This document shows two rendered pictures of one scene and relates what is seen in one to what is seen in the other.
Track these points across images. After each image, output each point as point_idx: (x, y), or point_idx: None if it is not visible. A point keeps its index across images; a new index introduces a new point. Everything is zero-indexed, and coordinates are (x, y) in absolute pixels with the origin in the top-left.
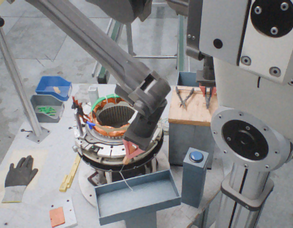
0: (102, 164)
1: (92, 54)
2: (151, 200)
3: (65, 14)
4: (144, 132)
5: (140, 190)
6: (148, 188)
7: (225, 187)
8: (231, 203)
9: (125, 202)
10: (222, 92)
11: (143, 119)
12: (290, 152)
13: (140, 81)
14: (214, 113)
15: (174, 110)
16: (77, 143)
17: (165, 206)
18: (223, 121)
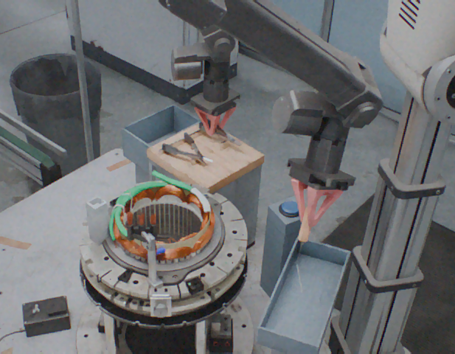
0: (203, 307)
1: (304, 66)
2: (318, 289)
3: (278, 15)
4: (340, 163)
5: (293, 290)
6: (296, 281)
7: (406, 189)
8: (413, 206)
9: (299, 316)
10: None
11: (339, 142)
12: None
13: (361, 75)
14: (436, 73)
15: (198, 175)
16: (161, 297)
17: (342, 279)
18: (451, 75)
